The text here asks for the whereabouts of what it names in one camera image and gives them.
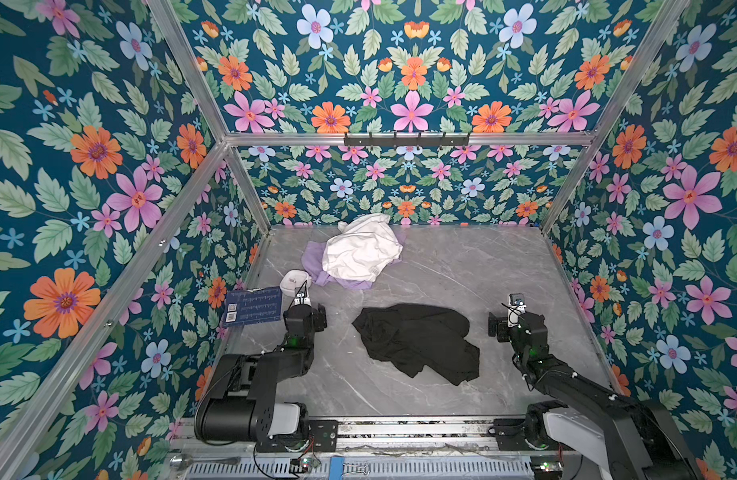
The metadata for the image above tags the black cloth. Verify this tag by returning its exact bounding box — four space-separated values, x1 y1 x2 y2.
352 303 480 386

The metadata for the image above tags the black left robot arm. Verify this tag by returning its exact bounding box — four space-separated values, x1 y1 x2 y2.
194 304 328 444

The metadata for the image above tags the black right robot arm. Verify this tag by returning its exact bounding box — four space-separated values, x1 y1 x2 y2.
488 308 703 479

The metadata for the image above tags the white cloth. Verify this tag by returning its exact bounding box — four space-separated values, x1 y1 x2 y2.
322 213 404 282

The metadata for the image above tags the white round cup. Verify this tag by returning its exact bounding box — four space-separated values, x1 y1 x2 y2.
280 270 312 298

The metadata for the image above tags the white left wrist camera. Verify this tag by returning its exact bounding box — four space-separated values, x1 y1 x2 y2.
292 283 312 306

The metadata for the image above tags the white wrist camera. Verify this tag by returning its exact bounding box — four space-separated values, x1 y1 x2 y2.
507 293 527 328
292 283 312 306

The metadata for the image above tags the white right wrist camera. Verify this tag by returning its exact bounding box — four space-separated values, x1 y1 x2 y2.
507 293 527 328

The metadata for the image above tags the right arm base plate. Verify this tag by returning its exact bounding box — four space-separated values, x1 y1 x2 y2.
489 418 549 451

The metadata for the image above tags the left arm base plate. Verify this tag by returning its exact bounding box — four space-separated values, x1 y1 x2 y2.
258 419 340 453

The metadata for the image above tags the black hook rail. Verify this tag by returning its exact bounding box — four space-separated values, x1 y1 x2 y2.
342 132 471 149

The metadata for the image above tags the aluminium frame rail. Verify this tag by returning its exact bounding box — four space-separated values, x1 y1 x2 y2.
224 132 594 148

